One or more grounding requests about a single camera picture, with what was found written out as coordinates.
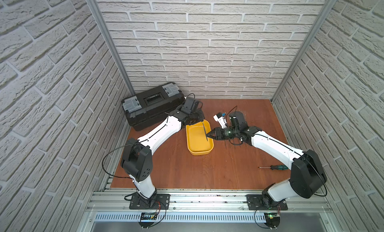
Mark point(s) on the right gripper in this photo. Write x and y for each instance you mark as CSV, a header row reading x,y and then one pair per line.
x,y
217,131

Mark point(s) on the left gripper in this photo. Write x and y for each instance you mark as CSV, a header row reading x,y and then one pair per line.
x,y
195,117

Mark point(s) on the black yellow file tool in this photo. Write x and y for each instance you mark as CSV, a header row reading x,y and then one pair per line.
x,y
205,133

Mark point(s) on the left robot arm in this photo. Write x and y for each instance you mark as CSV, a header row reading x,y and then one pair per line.
x,y
137,157

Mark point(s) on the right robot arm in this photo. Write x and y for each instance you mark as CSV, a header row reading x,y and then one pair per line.
x,y
307,173

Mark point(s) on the yellow plastic tray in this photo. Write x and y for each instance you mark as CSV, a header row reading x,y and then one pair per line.
x,y
196,141

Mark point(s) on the black plastic toolbox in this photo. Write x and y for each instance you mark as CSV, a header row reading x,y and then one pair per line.
x,y
152,106

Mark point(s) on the green black screwdriver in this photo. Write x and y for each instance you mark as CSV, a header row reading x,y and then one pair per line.
x,y
276,167

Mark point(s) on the right circuit board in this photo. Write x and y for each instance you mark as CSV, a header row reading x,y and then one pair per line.
x,y
272,220

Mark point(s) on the circuit board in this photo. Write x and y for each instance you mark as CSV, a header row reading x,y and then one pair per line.
x,y
148,219
272,220

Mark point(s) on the left circuit board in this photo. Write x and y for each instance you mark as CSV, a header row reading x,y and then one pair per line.
x,y
148,219

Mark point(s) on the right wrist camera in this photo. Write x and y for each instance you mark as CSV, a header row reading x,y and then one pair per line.
x,y
221,119

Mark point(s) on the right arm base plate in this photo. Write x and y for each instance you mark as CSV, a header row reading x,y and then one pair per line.
x,y
263,202

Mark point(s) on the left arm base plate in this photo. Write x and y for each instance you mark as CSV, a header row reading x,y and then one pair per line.
x,y
157,201

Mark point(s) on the aluminium frame rail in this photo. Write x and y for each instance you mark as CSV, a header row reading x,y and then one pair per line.
x,y
117,200

